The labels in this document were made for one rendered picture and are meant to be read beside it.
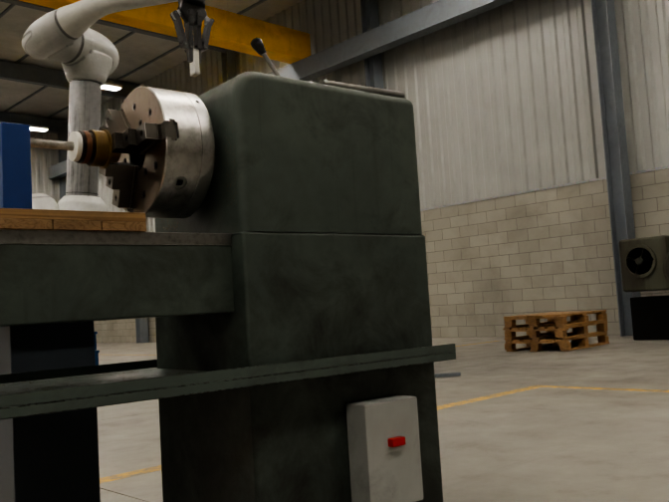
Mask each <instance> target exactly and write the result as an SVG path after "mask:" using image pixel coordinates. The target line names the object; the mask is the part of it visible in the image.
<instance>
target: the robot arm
mask: <svg viewBox="0 0 669 502"><path fill-rule="evenodd" d="M177 1H178V8H177V10H174V11H173V12H171V13H170V17H171V19H172V21H173V23H174V27H175V31H176V35H177V39H178V42H179V46H180V48H181V49H182V48H183V49H185V50H184V51H185V53H187V62H188V63H190V77H196V76H198V75H200V67H199V64H200V63H201V62H202V60H201V59H202V58H201V52H204V51H206V50H207V49H208V43H209V38H210V32H211V27H212V25H213V23H214V19H210V18H209V17H208V16H207V13H206V11H205V0H81V1H78V2H76V3H73V4H70V5H67V6H63V7H60V8H58V9H56V10H54V11H51V12H49V13H47V14H45V15H44V16H42V17H41V18H39V19H38V20H36V21H35V22H34V23H32V24H31V25H30V27H29V28H28V29H27V30H26V32H25V33H24V35H23V39H22V47H23V49H24V51H25V52H26V53H27V54H28V55H29V56H31V57H32V58H34V59H42V60H44V59H46V58H49V59H50V60H54V61H58V62H61V63H62V66H63V69H64V72H65V75H66V79H67V80H68V82H69V83H70V92H69V123H68V139H69V136H70V133H71V132H72V131H78V130H87V131H89V130H90V129H94V130H99V129H100V126H101V100H102V86H103V85H104V84H105V83H106V81H107V78H108V76H109V75H110V74H111V73H113V72H114V70H115V69H116V67H117V65H118V60H119V56H118V51H117V49H116V47H115V46H114V44H113V43H112V42H111V41H110V40H109V39H108V38H107V37H105V36H104V35H102V34H101V33H99V32H97V31H95V30H93V29H90V27H91V26H92V25H93V24H95V23H96V22H97V21H98V20H99V19H101V18H103V17H104V16H106V15H108V14H112V13H115V12H120V11H125V10H131V9H137V8H143V7H149V6H155V5H161V4H167V3H172V2H177ZM181 18H182V20H183V23H184V28H185V32H184V28H183V24H182V20H181ZM203 20H204V25H205V26H204V28H203V33H202V39H201V26H202V21H203ZM193 42H194V46H193ZM193 48H194V49H193ZM32 207H33V209H51V210H80V211H108V210H107V205H106V204H105V203H104V201H103V200H102V199H101V198H100V197H99V167H98V166H88V165H87V164H83V163H76V162H75V161H70V159H69V156H68V154H67V184H66V196H64V197H63V198H62V199H61V200H60V201H59V202H58V203H57V202H56V201H55V200H54V199H53V198H52V197H50V196H48V195H47V194H32Z"/></svg>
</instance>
